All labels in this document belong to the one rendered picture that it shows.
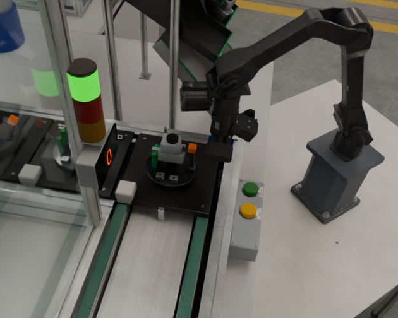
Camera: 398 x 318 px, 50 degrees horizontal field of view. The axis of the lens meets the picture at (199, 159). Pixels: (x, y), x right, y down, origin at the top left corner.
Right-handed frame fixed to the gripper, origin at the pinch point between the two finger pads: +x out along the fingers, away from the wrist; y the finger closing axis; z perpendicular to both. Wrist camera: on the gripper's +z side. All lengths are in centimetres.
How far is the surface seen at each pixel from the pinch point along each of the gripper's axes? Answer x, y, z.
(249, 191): 12.3, -2.9, 9.2
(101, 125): -20.2, -19.7, -21.4
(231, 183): 13.5, -0.2, 4.3
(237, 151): 13.5, 11.8, 4.7
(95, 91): -28.1, -19.9, -21.4
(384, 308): 100, 17, 79
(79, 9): 19, 86, -69
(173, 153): 3.4, -2.2, -11.3
